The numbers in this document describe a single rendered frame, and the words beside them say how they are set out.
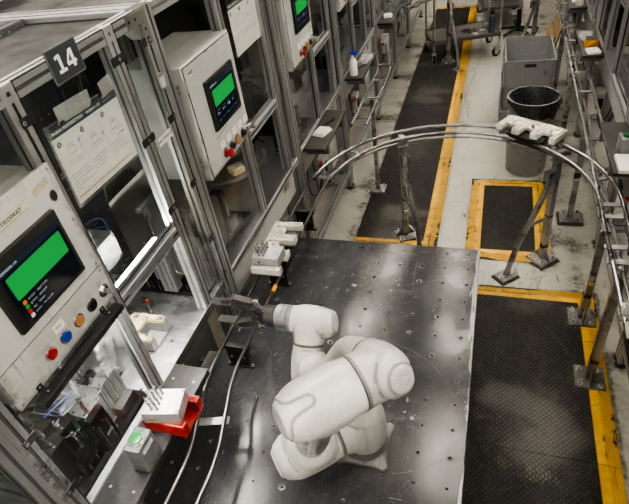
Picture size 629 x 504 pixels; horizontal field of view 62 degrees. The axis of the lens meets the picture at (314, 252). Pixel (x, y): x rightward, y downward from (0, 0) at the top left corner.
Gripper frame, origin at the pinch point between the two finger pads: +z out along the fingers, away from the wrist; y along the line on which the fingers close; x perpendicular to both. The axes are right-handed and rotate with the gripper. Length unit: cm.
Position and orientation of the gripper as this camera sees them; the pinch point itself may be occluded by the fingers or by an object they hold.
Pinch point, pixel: (222, 310)
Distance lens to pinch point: 187.2
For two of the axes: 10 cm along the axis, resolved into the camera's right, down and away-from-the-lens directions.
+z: -9.5, -0.7, 3.0
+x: -2.7, 6.4, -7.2
